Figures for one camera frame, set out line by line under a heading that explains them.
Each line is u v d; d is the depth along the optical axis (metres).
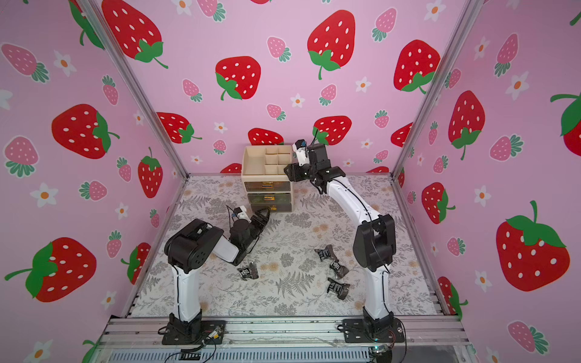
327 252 0.90
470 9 0.69
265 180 0.89
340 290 0.82
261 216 0.89
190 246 0.56
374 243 0.52
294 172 0.79
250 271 0.86
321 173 0.67
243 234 0.78
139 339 0.73
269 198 0.95
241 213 0.92
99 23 0.70
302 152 0.80
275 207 1.01
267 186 0.90
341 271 0.87
